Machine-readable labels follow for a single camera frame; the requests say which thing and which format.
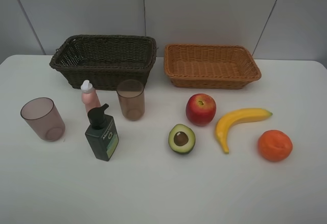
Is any dark brown wicker basket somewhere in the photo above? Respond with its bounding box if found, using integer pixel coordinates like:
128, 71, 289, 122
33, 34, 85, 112
50, 35, 157, 91

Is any pink bottle white cap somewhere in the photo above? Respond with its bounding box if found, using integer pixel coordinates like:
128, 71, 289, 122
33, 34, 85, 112
80, 80, 101, 113

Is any halved avocado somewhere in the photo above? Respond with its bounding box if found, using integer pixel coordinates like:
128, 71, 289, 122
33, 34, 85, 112
168, 124, 196, 154

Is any left translucent pink cup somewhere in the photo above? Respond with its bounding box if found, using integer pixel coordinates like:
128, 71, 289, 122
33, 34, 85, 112
20, 97, 65, 142

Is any yellow banana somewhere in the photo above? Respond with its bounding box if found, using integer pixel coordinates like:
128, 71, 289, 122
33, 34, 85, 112
215, 108, 273, 154

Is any orange tangerine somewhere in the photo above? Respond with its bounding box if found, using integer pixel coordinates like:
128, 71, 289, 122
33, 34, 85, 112
257, 130, 293, 162

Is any red apple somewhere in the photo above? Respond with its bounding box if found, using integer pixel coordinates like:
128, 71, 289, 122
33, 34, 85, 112
185, 94, 217, 126

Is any right translucent brown cup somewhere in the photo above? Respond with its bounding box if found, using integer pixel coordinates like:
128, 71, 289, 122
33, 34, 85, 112
116, 79, 145, 121

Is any light brown wicker basket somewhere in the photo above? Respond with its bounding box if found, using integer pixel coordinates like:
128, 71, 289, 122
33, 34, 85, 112
164, 44, 262, 89

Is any dark green pump bottle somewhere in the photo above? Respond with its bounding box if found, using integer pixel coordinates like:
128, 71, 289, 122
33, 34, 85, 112
85, 104, 119, 162

